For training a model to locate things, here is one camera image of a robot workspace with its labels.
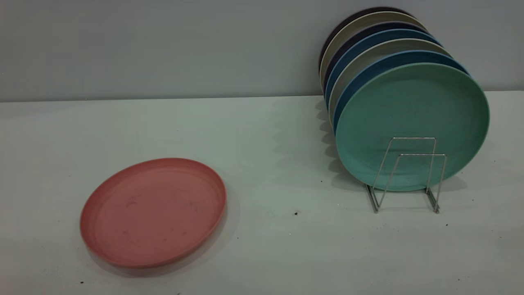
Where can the pink round plate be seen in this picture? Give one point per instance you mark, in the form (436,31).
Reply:
(153,213)

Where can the beige round plate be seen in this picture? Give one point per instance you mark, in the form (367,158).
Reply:
(348,30)
(360,61)

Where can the blue round plate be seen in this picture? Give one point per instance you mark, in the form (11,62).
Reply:
(370,73)
(356,49)

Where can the dark purple round plate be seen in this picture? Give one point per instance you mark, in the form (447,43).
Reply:
(348,20)
(348,43)

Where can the green round plate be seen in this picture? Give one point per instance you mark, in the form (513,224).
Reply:
(409,110)

